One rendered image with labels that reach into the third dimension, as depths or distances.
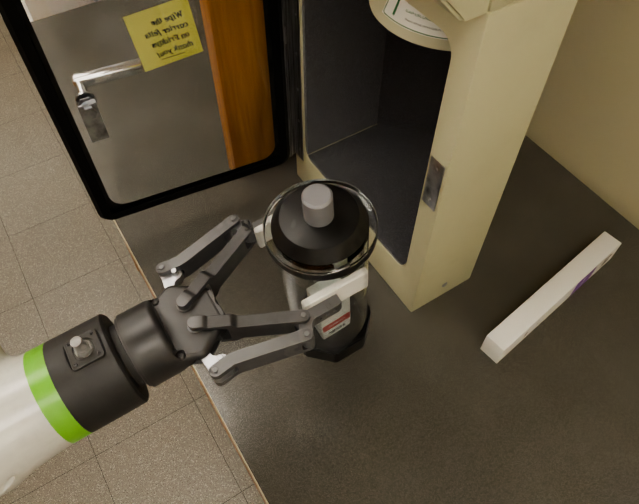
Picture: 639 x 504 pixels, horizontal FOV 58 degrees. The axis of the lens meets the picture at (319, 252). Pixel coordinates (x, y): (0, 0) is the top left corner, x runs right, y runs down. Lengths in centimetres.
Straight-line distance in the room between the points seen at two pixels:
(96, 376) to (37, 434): 6
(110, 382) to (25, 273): 173
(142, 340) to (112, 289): 156
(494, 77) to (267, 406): 48
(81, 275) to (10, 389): 162
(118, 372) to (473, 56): 40
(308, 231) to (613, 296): 56
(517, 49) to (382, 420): 47
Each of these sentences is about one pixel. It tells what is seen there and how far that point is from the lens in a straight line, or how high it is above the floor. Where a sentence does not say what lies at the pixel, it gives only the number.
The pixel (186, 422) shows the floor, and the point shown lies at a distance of 181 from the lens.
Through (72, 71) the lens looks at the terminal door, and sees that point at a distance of 75.
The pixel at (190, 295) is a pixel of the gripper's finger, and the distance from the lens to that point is 56.
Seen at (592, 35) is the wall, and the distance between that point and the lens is 102.
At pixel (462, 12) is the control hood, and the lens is 48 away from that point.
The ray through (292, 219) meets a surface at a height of 126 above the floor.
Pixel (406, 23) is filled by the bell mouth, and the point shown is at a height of 133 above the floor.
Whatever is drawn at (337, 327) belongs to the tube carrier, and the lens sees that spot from 64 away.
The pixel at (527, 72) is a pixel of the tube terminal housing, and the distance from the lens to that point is 60.
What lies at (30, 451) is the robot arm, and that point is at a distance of 56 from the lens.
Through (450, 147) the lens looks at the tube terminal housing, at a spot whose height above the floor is 126.
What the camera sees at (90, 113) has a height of 120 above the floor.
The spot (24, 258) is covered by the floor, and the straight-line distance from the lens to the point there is 228.
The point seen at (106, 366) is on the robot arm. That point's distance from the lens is 53.
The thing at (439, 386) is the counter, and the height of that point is 94.
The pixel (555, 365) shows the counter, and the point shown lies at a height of 94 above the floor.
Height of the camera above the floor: 167
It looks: 55 degrees down
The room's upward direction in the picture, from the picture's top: straight up
